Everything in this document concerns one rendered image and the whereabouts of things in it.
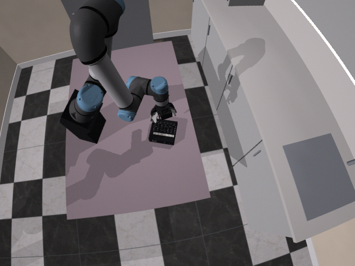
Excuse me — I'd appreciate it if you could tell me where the black lighting desk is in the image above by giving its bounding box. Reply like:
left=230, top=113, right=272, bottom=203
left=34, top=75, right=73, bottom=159
left=148, top=119, right=178, bottom=145

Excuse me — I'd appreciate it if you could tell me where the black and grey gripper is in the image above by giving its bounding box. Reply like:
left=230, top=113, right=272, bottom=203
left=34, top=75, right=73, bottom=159
left=150, top=102, right=177, bottom=123

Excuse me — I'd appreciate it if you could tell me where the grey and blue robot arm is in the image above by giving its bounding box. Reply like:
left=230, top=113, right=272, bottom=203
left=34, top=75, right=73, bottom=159
left=69, top=0, right=170, bottom=123

